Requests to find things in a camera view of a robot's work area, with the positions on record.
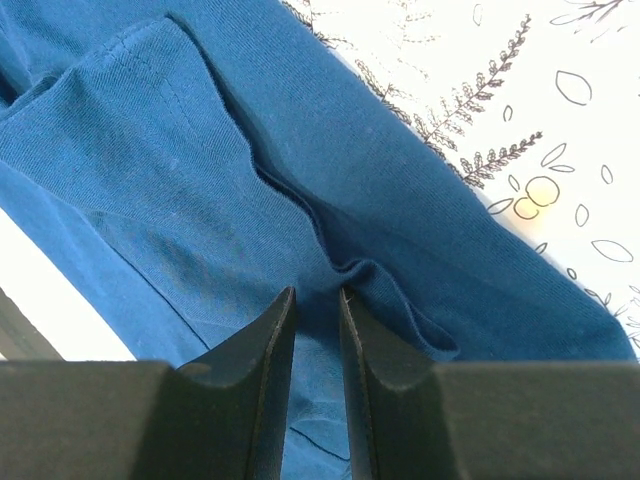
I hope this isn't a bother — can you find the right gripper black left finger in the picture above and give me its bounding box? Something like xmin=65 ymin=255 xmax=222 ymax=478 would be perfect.
xmin=1 ymin=288 xmax=296 ymax=479

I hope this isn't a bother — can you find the blue t shirt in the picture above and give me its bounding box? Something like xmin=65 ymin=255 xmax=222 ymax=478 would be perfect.
xmin=1 ymin=1 xmax=636 ymax=479

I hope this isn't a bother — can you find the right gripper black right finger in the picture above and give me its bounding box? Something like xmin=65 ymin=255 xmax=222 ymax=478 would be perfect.
xmin=340 ymin=290 xmax=639 ymax=479

